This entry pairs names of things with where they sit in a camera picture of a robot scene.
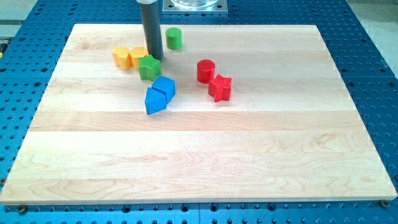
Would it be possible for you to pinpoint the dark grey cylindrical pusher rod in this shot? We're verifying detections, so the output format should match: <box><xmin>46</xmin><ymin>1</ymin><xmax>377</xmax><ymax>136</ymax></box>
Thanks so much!
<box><xmin>138</xmin><ymin>0</ymin><xmax>164</xmax><ymax>60</ymax></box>

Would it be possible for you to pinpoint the green star block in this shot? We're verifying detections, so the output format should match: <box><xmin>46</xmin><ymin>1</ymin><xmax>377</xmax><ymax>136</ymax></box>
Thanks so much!
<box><xmin>139</xmin><ymin>55</ymin><xmax>161</xmax><ymax>82</ymax></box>

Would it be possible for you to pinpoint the light wooden board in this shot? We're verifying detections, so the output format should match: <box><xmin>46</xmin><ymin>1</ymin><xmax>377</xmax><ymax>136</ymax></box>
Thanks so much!
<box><xmin>1</xmin><ymin>24</ymin><xmax>397</xmax><ymax>205</ymax></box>

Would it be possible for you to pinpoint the green cylinder block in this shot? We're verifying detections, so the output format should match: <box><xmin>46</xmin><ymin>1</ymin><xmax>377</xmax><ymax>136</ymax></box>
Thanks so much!
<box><xmin>165</xmin><ymin>27</ymin><xmax>182</xmax><ymax>50</ymax></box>

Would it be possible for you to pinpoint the yellow hexagon block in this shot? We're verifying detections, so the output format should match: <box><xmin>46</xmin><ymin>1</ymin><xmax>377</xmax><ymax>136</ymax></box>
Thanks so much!
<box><xmin>129</xmin><ymin>47</ymin><xmax>149</xmax><ymax>70</ymax></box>

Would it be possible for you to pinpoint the yellow heart block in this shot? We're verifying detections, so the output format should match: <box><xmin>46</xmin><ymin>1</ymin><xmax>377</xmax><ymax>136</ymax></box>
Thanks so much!
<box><xmin>112</xmin><ymin>47</ymin><xmax>132</xmax><ymax>70</ymax></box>

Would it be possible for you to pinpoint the blue cube block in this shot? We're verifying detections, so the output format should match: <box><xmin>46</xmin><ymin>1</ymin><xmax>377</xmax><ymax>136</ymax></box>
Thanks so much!
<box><xmin>152</xmin><ymin>76</ymin><xmax>175</xmax><ymax>104</ymax></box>

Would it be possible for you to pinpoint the red cylinder block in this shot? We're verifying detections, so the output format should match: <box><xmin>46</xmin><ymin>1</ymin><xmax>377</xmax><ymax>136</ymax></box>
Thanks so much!
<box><xmin>197</xmin><ymin>59</ymin><xmax>215</xmax><ymax>83</ymax></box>

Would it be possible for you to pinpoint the blue triangular block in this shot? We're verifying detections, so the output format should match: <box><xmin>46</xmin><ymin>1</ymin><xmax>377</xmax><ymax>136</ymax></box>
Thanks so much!
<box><xmin>144</xmin><ymin>87</ymin><xmax>167</xmax><ymax>114</ymax></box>

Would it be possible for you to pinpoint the red star block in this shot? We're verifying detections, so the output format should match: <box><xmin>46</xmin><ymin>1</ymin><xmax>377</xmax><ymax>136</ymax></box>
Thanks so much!
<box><xmin>208</xmin><ymin>74</ymin><xmax>232</xmax><ymax>103</ymax></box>

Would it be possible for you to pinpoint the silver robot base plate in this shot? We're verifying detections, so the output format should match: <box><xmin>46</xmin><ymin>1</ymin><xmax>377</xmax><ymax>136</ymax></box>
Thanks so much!
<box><xmin>162</xmin><ymin>0</ymin><xmax>228</xmax><ymax>14</ymax></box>

